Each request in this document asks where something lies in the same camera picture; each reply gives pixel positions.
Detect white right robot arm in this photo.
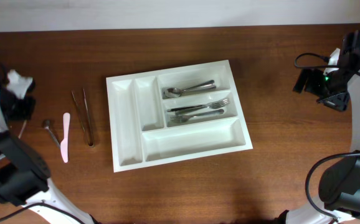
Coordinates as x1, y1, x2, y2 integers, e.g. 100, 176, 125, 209
277, 71, 360, 223

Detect white plastic knife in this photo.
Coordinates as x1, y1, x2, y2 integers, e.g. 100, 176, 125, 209
60, 113, 70, 163

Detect small steel teaspoon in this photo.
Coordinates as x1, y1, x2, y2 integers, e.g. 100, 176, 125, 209
18, 120, 27, 139
42, 119, 60, 149

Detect steel fork tines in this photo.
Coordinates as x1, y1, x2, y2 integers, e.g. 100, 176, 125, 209
171, 98, 230, 116

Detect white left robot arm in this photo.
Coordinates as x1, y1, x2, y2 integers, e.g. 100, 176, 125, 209
0, 70, 96, 223

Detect steel fork crossing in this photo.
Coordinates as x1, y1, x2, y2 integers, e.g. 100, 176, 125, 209
169, 109, 225, 123

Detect steel kitchen tongs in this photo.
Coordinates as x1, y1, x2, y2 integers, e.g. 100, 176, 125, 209
71, 88, 95, 148

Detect steel tablespoon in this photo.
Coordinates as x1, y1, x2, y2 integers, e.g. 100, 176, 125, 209
163, 85, 217, 98
163, 79, 216, 98

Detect steel fork horizontal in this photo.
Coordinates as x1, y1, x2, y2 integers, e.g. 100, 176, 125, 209
166, 98, 230, 112

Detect white plastic cutlery tray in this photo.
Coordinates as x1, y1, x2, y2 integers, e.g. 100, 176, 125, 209
106, 60, 253, 172

